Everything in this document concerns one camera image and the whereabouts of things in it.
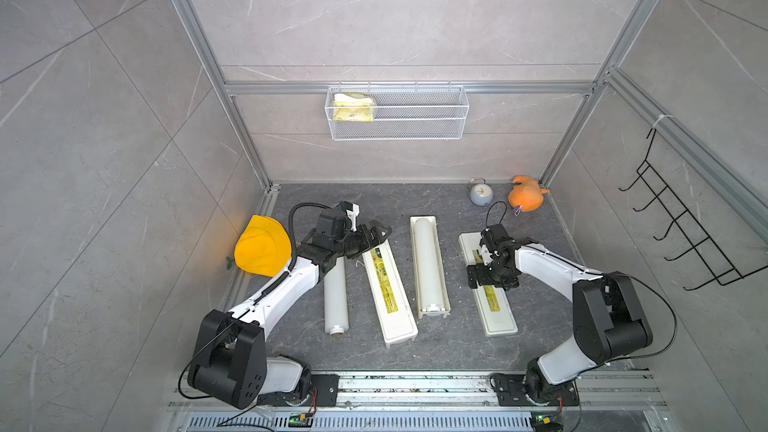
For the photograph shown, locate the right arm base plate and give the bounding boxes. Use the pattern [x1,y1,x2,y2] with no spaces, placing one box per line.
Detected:
[489,372,580,407]

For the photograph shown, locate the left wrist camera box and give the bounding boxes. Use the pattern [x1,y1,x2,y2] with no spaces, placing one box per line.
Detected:
[337,201,360,231]

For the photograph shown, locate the black wire hook rack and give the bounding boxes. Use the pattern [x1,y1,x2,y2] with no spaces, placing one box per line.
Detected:
[618,128,767,292]

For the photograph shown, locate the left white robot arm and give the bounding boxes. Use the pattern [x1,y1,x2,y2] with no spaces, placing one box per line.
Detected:
[179,201,392,410]

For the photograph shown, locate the white dispenser lid with label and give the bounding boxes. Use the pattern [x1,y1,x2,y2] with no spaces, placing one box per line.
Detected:
[459,232,518,337]

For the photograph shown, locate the yellow bucket hat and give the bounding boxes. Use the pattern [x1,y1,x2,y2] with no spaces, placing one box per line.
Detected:
[234,215,292,277]

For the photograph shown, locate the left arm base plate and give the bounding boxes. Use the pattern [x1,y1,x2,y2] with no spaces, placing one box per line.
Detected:
[257,373,340,407]

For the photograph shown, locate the yellow wipes packet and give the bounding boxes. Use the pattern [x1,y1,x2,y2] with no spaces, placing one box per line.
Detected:
[331,92,377,122]

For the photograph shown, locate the wire mesh wall basket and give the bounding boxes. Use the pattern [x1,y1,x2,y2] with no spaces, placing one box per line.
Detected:
[324,85,470,141]

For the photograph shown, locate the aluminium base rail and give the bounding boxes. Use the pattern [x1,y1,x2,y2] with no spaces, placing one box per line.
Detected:
[159,370,678,431]

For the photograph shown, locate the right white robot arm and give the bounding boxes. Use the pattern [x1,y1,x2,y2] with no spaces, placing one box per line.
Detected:
[459,224,653,405]

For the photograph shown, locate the closed white wrap dispenser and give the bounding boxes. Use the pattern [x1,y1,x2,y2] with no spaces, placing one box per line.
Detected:
[362,241,418,349]

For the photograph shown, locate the orange plush toy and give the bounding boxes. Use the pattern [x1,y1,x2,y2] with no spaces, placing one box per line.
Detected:
[508,175,550,214]

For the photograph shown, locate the white dispenser base tray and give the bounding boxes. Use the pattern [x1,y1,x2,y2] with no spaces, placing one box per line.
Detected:
[410,216,451,319]

